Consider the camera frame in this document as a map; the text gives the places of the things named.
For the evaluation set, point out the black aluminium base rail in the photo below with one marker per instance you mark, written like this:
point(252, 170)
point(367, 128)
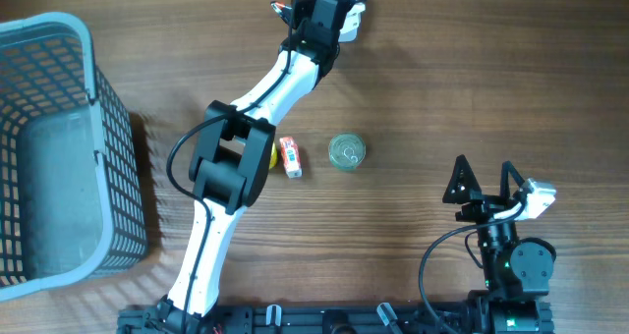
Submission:
point(319, 319)

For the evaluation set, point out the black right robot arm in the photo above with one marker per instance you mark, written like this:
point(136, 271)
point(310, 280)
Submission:
point(517, 270)

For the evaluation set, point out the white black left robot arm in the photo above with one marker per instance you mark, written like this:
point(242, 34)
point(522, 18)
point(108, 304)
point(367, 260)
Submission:
point(231, 159)

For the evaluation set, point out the yellow lidded jar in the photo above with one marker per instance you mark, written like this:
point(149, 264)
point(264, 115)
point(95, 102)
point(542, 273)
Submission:
point(273, 156)

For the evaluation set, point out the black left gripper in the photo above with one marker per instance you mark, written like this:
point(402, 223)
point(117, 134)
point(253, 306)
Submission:
point(303, 3)

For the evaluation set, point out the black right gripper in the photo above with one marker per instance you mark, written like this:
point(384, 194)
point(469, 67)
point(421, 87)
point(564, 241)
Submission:
point(492, 204)

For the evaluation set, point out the black red snack packet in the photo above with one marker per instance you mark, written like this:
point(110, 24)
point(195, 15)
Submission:
point(284, 12)

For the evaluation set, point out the grey plastic basket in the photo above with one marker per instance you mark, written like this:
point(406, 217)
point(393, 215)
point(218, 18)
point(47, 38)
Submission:
point(71, 204)

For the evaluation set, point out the red white small carton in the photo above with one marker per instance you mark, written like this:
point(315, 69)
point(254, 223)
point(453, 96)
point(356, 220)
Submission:
point(291, 158)

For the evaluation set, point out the white barcode scanner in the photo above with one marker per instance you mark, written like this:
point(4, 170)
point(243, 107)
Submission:
point(349, 32)

